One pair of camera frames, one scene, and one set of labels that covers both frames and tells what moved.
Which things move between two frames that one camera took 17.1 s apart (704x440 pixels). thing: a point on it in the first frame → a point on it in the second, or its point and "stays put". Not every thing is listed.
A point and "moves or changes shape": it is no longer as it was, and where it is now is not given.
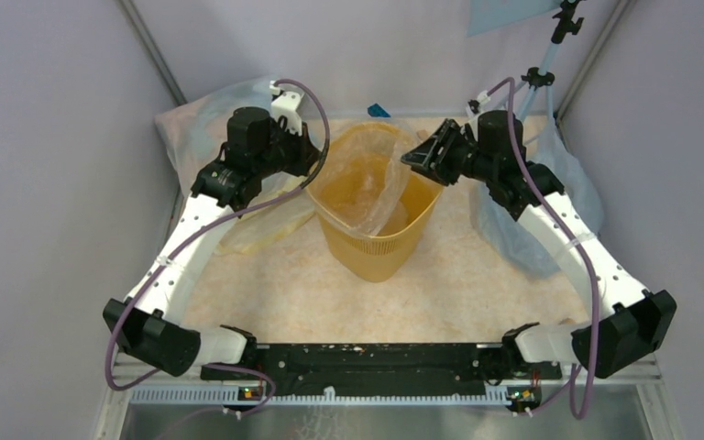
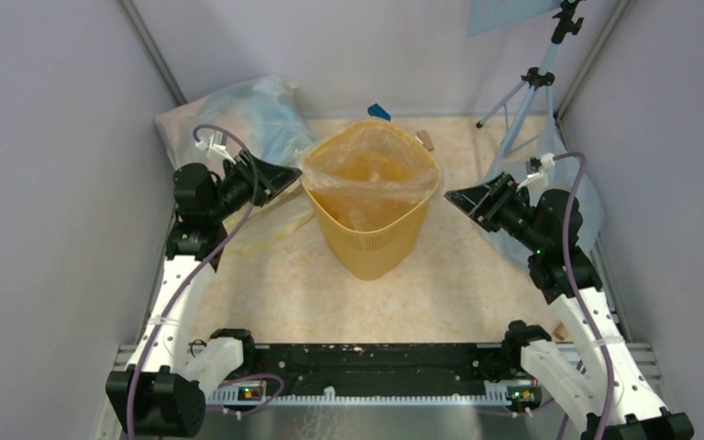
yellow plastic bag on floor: [260, 228] stays put
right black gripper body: [457, 158] → [509, 208]
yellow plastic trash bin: [372, 207] stays put
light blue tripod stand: [566, 24] stays put
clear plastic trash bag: [362, 174] moves or changes shape
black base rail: [394, 369] stays put
